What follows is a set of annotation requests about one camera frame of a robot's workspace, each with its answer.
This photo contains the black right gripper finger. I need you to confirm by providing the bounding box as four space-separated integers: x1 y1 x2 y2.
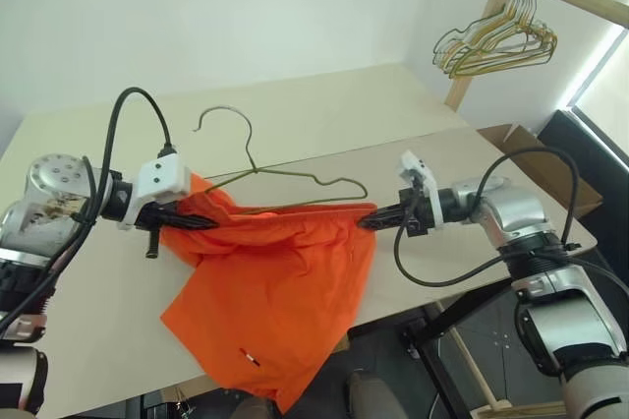
360 213 407 233
360 203 405 228

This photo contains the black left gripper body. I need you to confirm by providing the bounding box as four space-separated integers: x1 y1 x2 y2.
134 201 182 262

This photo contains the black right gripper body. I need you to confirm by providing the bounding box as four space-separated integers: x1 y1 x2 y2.
397 185 437 239

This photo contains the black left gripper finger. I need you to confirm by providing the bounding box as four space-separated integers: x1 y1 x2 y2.
168 211 218 227
166 220 217 234

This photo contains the olive green wire hanger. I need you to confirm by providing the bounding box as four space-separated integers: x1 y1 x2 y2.
191 104 371 216

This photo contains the orange t-shirt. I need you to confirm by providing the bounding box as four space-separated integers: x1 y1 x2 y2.
160 172 380 413

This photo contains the brown cardboard box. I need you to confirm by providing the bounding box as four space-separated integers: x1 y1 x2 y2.
475 122 604 219

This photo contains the black flat panel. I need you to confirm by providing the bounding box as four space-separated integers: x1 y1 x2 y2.
537 107 629 256

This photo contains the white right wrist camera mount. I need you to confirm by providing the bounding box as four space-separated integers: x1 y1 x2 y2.
396 150 451 232

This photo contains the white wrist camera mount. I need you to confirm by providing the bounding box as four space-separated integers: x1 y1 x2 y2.
117 152 193 232
396 150 451 232

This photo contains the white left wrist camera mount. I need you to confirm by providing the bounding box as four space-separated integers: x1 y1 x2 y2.
117 152 193 232

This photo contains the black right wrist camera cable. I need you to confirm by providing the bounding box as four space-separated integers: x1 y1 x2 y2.
394 182 512 290

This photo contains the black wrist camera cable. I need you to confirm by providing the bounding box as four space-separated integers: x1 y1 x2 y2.
0 87 181 337
394 182 512 290

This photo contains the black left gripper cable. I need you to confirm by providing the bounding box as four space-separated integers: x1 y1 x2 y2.
73 155 100 229

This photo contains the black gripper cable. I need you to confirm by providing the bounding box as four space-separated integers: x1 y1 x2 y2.
469 145 629 298
73 155 100 229

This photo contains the black metal table frame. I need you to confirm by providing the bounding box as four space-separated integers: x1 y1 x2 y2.
125 274 523 419

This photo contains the black left wrist camera cable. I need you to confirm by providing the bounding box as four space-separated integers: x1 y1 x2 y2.
0 87 181 337

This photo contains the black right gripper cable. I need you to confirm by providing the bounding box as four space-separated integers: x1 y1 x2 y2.
469 145 629 298

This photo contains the bunch of wire hangers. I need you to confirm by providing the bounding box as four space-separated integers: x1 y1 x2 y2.
436 0 559 74

